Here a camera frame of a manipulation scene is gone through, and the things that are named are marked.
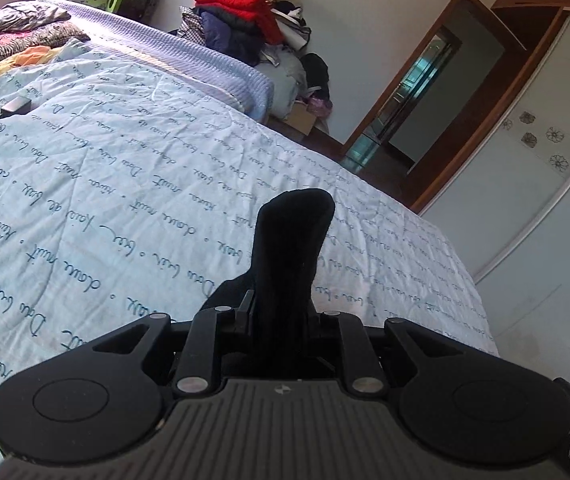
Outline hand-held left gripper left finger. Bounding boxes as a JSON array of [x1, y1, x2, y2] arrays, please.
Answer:
[[85, 291, 257, 399]]

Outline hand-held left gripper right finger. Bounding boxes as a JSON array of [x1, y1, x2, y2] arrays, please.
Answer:
[[310, 311, 466, 399]]

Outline black pants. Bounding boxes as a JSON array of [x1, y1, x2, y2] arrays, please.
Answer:
[[205, 188, 337, 378]]

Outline white script-printed quilt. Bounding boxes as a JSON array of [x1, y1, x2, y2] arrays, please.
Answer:
[[0, 42, 501, 480]]

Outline cardboard box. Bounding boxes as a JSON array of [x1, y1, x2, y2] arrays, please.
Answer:
[[285, 102, 318, 136]]

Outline purple plastic bag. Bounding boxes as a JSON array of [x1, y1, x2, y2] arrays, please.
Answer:
[[307, 96, 334, 117]]

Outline light grey bundled bedding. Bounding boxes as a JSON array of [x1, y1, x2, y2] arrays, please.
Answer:
[[256, 49, 308, 122]]

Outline black backpack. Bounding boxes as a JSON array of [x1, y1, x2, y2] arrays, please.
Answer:
[[299, 52, 332, 102]]

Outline white flower-print wardrobe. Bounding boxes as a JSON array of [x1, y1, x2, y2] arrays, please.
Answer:
[[410, 0, 570, 281]]

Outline lavender waffle blanket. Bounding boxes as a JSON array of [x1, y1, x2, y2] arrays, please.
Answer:
[[30, 0, 273, 126]]

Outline red padded jacket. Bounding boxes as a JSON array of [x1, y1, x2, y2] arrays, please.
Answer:
[[192, 0, 285, 46]]

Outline small black power adapter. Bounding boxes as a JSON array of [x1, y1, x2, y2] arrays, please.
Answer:
[[0, 95, 33, 119]]

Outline orange and yellow cloth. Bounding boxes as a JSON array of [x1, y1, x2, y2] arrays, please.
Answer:
[[0, 44, 68, 93]]

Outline patterned pillows and blankets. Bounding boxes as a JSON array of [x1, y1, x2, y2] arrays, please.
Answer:
[[0, 2, 90, 77]]

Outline wooden door frame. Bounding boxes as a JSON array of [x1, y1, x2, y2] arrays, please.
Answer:
[[342, 0, 527, 212]]

